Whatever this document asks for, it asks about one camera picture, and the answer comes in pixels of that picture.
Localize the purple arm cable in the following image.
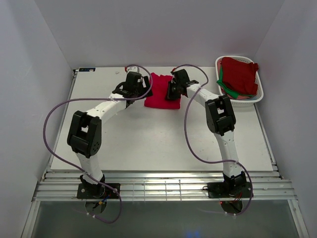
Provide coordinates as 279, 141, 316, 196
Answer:
171, 64, 254, 216
43, 64, 152, 224

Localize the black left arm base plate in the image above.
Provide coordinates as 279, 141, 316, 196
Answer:
76, 183, 118, 199

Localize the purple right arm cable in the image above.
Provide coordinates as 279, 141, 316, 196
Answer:
171, 64, 254, 216

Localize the light blue t shirt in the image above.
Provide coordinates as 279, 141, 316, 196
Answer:
223, 94, 256, 103

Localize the green t shirt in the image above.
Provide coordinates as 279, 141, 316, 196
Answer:
217, 67, 240, 99

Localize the blue label sticker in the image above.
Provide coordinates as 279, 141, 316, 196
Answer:
78, 67, 96, 72

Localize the pink t shirt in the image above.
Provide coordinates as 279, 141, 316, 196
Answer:
216, 60, 251, 100

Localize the dark red folded t shirt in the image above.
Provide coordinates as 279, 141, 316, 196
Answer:
217, 57, 259, 99

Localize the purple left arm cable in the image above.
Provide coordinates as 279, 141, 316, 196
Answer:
43, 64, 152, 224

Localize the bright red t shirt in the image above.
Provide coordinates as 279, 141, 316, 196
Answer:
144, 72, 180, 110

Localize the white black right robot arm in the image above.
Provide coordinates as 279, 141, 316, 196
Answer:
166, 69, 252, 198

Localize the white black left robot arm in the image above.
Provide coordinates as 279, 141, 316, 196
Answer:
67, 71, 153, 198

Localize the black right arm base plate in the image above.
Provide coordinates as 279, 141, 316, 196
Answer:
204, 182, 253, 198

